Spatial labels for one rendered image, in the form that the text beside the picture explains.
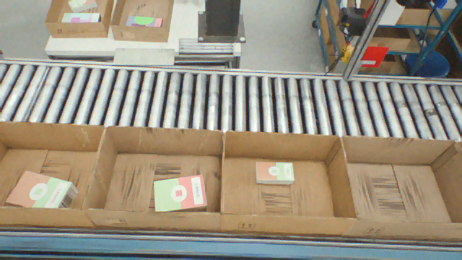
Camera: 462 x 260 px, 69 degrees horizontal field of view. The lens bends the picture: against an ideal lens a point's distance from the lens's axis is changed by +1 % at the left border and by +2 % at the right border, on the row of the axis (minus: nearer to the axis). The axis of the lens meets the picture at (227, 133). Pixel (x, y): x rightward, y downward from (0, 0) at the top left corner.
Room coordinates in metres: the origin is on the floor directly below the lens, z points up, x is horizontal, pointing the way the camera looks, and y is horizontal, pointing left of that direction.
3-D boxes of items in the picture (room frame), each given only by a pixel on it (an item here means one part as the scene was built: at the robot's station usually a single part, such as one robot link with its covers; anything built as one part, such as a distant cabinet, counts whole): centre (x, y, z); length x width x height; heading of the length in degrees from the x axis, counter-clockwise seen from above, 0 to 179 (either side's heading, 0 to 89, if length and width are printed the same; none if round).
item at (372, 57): (1.28, -0.64, 0.85); 0.16 x 0.01 x 0.13; 93
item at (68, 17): (1.46, 0.84, 0.78); 0.19 x 0.14 x 0.02; 97
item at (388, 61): (1.92, -0.91, 0.39); 0.40 x 0.30 x 0.10; 3
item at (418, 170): (0.52, -0.58, 0.97); 0.39 x 0.29 x 0.17; 93
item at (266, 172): (0.57, -0.18, 0.90); 0.13 x 0.07 x 0.04; 94
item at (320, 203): (0.50, -0.19, 0.96); 0.39 x 0.29 x 0.17; 93
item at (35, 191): (0.41, 0.58, 0.92); 0.16 x 0.11 x 0.07; 80
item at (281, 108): (0.96, -0.25, 0.72); 0.52 x 0.05 x 0.05; 3
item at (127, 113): (0.93, 0.47, 0.72); 0.52 x 0.05 x 0.05; 3
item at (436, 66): (1.93, -1.41, 0.15); 0.31 x 0.31 x 0.29
